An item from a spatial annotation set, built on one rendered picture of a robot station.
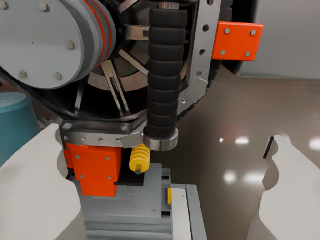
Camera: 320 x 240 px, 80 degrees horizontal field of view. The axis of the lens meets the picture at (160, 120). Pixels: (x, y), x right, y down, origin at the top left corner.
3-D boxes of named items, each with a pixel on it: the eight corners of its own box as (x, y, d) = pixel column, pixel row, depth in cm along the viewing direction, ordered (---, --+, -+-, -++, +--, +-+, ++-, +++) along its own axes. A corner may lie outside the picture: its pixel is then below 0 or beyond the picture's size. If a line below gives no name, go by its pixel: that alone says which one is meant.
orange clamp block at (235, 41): (204, 53, 46) (241, 55, 46) (211, 59, 39) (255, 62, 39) (209, 20, 43) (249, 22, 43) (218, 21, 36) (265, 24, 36)
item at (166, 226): (168, 179, 108) (170, 166, 103) (171, 247, 76) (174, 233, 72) (79, 175, 107) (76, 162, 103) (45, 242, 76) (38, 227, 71)
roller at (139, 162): (152, 126, 80) (153, 114, 77) (148, 180, 54) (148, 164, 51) (138, 125, 80) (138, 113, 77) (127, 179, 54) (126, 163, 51)
